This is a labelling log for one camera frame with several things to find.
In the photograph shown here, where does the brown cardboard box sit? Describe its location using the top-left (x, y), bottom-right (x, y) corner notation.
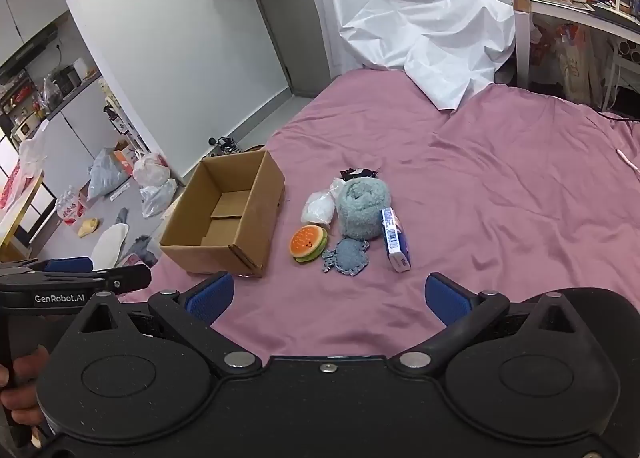
top-left (159, 149), bottom-right (286, 278)

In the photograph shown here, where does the white cover sheet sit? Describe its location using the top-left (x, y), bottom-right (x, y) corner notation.
top-left (309, 0), bottom-right (516, 112)

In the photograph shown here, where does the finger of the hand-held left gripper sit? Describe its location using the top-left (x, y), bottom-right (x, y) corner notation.
top-left (97, 263), bottom-right (153, 295)
top-left (0, 257), bottom-right (95, 275)

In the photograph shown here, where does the hamburger plush toy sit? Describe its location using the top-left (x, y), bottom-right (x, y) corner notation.
top-left (291, 225), bottom-right (330, 265)

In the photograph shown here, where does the dark patterned cloth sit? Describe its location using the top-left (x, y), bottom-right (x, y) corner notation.
top-left (339, 166), bottom-right (380, 181)

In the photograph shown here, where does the white kitchen cabinet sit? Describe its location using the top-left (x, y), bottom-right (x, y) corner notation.
top-left (0, 0), bottom-right (137, 239)

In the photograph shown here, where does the long white cushion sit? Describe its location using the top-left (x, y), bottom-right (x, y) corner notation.
top-left (91, 223), bottom-right (131, 270)

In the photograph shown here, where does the pink bed sheet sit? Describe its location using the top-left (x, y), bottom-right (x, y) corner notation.
top-left (117, 69), bottom-right (640, 365)

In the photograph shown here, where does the white red plastic bag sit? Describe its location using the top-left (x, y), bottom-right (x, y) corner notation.
top-left (132, 152), bottom-right (171, 188)

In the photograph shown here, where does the orange white carton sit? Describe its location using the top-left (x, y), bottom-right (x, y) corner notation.
top-left (112, 140), bottom-right (137, 175)

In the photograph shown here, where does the white desk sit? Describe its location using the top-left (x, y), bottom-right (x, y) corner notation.
top-left (513, 0), bottom-right (640, 112)

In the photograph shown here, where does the beige printed cloth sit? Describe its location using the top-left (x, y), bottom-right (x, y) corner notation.
top-left (529, 23), bottom-right (617, 105)

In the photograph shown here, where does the grey-blue knitted cloth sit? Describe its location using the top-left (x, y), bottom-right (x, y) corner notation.
top-left (321, 237), bottom-right (371, 278)

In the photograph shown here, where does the grey plastic bag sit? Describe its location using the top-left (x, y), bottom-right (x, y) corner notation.
top-left (87, 148), bottom-right (132, 200)

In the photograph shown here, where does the grey door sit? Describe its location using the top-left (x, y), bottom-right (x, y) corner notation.
top-left (245, 0), bottom-right (371, 98)

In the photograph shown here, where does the grey fluffy plush toy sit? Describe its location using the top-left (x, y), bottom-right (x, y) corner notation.
top-left (336, 177), bottom-right (393, 241)

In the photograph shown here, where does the yellow table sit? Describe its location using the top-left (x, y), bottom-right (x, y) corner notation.
top-left (0, 170), bottom-right (46, 260)

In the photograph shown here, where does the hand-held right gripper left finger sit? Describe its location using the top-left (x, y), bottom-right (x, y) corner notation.
top-left (75, 272), bottom-right (264, 377)

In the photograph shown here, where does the clear plastic bag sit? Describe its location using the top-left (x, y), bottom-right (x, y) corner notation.
top-left (140, 179), bottom-right (179, 218)

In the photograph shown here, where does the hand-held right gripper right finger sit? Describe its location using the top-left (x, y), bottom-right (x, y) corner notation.
top-left (390, 272), bottom-right (581, 377)

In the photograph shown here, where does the person's left hand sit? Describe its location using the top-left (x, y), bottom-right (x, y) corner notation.
top-left (0, 345), bottom-right (51, 429)

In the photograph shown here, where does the clear bag of white cotton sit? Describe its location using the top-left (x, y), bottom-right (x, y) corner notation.
top-left (301, 178), bottom-right (346, 228)

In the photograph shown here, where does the water bottle pack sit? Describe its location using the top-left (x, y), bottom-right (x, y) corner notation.
top-left (54, 185), bottom-right (89, 230)

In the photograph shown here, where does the black cable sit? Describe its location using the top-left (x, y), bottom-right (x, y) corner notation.
top-left (599, 110), bottom-right (640, 125)

